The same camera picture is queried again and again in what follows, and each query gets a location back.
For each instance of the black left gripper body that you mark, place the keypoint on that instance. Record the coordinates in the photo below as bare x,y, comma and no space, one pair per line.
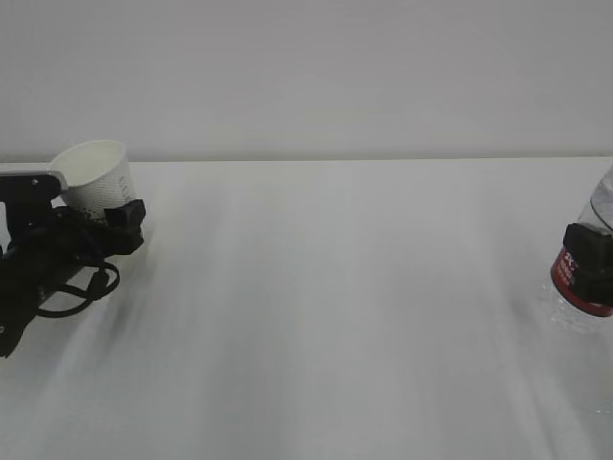
53,272

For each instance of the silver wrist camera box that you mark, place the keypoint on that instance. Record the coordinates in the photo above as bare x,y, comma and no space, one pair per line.
28,197

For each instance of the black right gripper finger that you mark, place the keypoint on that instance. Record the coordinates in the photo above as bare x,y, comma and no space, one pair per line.
591,252

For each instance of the white paper cup green logo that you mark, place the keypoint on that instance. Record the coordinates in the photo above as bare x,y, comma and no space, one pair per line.
97,177

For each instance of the clear water bottle red label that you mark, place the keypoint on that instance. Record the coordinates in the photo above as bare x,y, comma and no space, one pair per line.
567,309

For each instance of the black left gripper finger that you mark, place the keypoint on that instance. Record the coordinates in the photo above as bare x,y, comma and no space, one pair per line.
122,232

